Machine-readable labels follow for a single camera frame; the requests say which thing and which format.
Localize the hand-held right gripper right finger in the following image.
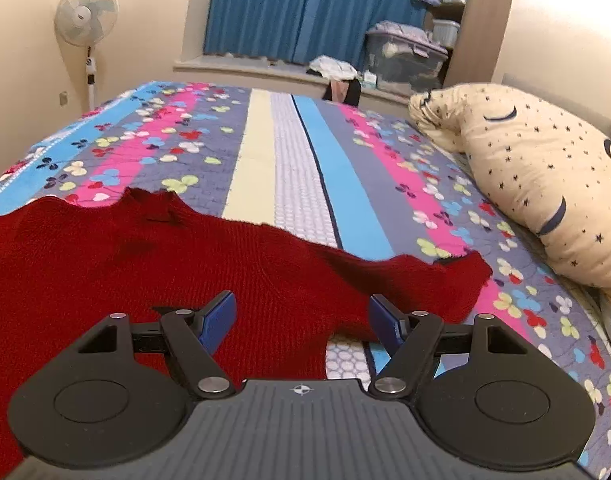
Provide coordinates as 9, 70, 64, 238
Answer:
368, 293, 525, 404

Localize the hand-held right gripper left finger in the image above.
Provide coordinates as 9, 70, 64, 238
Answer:
78, 290, 238, 402

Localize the red towel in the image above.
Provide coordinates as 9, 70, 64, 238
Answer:
0, 187, 493, 480

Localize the pile of white clothes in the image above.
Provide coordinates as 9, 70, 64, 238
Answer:
308, 56, 359, 82

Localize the striped floral bedspread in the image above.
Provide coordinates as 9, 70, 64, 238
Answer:
0, 80, 611, 480

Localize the cream star print pillow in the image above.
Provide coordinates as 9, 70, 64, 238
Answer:
408, 84, 611, 291

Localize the black and pink garment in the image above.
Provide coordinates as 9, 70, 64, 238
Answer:
322, 79, 364, 108

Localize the large clear storage bin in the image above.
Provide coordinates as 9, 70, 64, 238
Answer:
364, 21, 449, 94

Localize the small clear storage box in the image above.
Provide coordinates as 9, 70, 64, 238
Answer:
431, 18, 461, 49

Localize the wooden shelf unit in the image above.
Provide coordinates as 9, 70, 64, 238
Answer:
419, 0, 519, 88

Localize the blue curtain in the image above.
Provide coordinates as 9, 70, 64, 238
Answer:
204, 0, 439, 68

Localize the white standing fan base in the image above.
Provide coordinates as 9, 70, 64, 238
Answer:
54, 0, 120, 112

